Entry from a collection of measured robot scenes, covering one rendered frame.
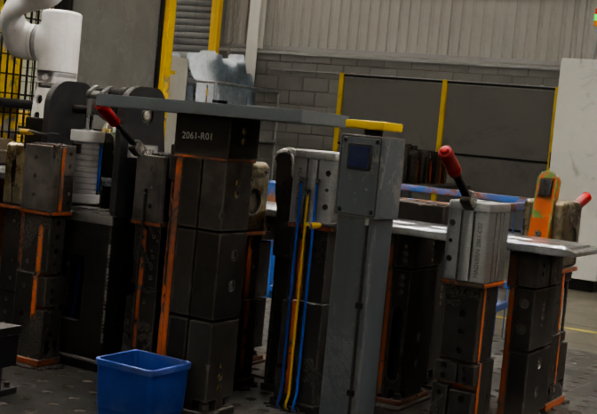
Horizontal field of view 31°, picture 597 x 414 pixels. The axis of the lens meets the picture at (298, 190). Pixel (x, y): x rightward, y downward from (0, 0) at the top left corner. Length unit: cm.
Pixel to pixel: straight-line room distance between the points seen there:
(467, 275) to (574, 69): 825
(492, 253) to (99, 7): 390
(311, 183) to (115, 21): 379
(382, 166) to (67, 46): 104
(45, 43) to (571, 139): 775
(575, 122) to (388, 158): 831
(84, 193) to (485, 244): 73
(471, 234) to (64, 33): 109
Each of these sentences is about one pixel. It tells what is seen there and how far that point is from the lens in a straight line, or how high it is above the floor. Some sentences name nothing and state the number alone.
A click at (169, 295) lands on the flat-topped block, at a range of 165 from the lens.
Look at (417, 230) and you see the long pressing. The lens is 174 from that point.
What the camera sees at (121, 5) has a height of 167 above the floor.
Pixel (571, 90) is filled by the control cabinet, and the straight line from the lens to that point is 978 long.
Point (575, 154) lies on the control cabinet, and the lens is 974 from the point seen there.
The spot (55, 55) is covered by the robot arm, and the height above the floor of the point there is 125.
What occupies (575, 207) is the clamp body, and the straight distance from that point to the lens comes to 194.
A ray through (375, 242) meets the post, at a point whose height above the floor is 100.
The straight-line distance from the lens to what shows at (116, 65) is 544.
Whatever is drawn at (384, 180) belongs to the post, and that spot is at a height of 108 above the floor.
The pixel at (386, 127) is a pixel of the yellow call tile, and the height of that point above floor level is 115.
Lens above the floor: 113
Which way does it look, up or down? 3 degrees down
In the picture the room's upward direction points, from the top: 5 degrees clockwise
